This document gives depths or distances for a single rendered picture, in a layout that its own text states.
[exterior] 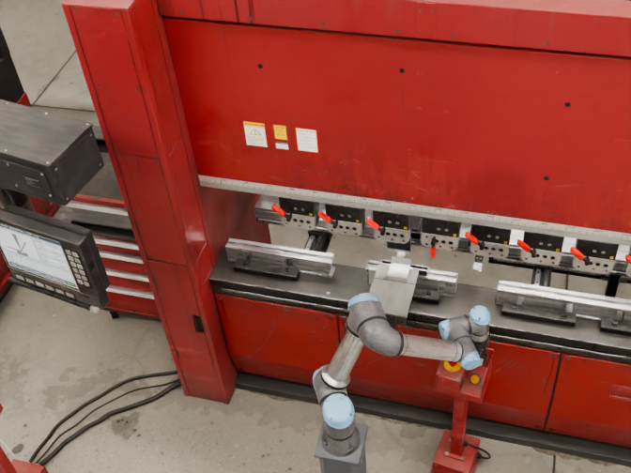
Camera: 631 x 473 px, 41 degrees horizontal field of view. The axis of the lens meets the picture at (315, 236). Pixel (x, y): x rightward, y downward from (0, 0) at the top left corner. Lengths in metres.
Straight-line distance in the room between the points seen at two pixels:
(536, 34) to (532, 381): 1.69
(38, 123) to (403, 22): 1.30
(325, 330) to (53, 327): 1.83
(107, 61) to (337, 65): 0.81
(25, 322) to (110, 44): 2.50
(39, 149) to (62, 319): 2.25
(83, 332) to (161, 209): 1.67
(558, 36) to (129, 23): 1.39
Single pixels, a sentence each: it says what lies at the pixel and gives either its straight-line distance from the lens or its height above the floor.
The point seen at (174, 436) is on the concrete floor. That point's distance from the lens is 4.46.
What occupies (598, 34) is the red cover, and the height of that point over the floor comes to 2.23.
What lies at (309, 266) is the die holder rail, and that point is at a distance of 3.78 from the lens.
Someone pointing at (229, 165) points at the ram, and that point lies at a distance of 3.48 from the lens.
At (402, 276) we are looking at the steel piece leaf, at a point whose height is 1.00.
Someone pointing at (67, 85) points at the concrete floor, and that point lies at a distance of 6.99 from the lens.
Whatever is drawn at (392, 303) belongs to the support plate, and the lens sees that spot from 3.52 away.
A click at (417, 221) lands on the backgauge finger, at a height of 1.03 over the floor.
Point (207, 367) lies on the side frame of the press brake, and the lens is 4.27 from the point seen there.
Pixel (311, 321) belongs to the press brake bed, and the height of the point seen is 0.69.
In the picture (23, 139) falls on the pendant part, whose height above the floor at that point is 1.95.
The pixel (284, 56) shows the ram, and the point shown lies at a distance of 3.06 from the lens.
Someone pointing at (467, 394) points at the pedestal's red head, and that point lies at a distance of 3.62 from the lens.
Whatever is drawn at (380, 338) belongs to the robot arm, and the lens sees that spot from 2.95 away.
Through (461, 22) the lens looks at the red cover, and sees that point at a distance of 2.81.
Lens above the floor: 3.68
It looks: 45 degrees down
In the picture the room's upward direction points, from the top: 6 degrees counter-clockwise
